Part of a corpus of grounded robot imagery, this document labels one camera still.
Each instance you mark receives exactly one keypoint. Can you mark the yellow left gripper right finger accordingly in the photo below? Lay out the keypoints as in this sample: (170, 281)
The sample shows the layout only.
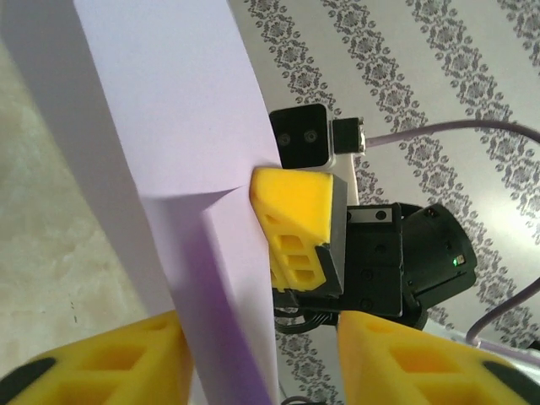
(422, 371)

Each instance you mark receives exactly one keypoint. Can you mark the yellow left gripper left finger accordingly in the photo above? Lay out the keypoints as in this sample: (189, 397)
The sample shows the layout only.
(105, 371)

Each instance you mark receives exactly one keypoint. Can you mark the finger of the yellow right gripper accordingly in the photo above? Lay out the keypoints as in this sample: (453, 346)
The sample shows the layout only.
(295, 198)

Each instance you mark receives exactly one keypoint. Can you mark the purple paper sheet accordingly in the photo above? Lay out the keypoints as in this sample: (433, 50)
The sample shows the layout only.
(169, 105)

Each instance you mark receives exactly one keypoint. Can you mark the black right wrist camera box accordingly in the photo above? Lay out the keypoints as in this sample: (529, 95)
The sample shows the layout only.
(301, 135)

